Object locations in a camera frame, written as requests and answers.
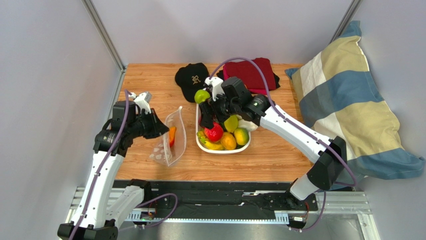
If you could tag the green apple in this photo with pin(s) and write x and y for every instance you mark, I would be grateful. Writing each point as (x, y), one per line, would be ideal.
(201, 95)

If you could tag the aluminium frame post right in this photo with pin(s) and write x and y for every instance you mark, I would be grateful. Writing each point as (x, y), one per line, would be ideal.
(347, 18)

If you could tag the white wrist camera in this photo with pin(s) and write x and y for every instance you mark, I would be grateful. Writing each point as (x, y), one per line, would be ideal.
(216, 87)
(142, 101)

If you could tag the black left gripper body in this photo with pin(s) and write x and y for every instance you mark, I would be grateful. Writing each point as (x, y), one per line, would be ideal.
(141, 126)

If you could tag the white garlic bulb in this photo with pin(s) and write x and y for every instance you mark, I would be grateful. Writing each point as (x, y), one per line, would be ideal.
(248, 125)

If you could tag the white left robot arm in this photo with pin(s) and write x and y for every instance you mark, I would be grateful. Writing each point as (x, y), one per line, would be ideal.
(93, 218)

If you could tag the black baseball cap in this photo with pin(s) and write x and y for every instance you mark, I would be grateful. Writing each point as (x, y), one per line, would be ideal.
(190, 79)

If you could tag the green orange mango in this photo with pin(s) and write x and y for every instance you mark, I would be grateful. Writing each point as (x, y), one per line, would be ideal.
(241, 136)

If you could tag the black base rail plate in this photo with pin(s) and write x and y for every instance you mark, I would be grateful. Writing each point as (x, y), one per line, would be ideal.
(219, 200)

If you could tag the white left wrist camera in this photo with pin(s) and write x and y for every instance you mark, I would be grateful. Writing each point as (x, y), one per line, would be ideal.
(142, 101)

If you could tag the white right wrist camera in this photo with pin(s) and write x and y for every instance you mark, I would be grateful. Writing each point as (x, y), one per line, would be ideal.
(216, 87)

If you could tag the yellow orange mango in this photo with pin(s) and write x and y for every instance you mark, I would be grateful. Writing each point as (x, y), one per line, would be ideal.
(228, 141)

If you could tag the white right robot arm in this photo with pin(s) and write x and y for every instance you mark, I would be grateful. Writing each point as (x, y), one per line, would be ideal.
(328, 156)

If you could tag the yellow banana bunch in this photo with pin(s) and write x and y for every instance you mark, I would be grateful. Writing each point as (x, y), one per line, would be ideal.
(215, 146)

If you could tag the aluminium frame post left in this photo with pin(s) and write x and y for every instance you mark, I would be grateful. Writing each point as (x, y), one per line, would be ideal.
(96, 19)

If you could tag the orange red mango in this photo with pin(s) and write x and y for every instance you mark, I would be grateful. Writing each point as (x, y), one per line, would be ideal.
(172, 136)

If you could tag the yellow green star fruit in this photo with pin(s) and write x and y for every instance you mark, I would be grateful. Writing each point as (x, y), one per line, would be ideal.
(231, 124)

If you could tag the clear dotted zip bag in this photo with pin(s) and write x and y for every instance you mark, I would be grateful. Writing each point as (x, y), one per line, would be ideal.
(161, 152)

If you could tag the aluminium frame post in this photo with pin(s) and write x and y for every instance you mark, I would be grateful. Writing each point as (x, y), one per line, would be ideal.
(96, 19)
(347, 18)

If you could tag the white perforated fruit basket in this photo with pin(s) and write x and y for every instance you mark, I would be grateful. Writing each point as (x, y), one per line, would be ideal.
(224, 152)

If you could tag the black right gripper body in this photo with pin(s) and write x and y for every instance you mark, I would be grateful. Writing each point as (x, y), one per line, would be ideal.
(209, 107)

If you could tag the blue yellow checked pillow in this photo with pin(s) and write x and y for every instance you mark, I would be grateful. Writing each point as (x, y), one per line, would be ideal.
(338, 97)

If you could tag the dark red folded cloth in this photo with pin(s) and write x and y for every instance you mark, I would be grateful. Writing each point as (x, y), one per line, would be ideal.
(250, 76)

